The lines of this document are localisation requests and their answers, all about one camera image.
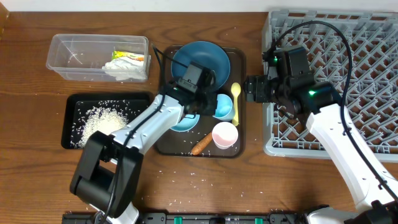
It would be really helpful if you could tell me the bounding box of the light blue cup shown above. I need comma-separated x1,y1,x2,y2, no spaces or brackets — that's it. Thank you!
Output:
213,94,235,121

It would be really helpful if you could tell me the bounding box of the light blue bowl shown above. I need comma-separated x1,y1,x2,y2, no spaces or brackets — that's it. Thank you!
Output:
171,114,200,132

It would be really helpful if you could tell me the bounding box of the pink cup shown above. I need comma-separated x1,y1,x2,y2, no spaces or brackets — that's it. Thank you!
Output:
211,122,239,149

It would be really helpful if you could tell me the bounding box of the dark blue plate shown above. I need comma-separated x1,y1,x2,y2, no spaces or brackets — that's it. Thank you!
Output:
173,41,231,90

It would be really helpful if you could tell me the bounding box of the white rice pile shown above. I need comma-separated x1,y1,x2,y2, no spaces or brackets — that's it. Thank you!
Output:
70,100,142,149

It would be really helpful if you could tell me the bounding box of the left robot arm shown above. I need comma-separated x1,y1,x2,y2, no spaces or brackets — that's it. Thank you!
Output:
70,79,218,223

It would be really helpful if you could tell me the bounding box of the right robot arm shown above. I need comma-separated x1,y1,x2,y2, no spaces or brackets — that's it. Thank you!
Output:
244,55,397,223

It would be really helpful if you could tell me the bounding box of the grey dishwasher rack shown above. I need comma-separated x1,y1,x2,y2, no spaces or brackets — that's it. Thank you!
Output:
262,9,397,163

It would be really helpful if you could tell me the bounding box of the yellow plastic spoon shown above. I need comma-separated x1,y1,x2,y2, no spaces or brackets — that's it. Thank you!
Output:
231,82,241,126

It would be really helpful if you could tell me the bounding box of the orange carrot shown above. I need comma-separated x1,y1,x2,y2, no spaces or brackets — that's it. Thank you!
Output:
191,132,213,156

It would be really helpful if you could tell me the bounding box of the black plastic tray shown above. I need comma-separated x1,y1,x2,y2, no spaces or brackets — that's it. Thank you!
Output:
61,92,150,149

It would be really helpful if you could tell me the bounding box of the clear plastic bin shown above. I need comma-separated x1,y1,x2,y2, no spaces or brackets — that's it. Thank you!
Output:
46,34,151,82

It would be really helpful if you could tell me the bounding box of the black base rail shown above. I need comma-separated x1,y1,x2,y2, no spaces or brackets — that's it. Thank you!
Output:
61,213,307,224

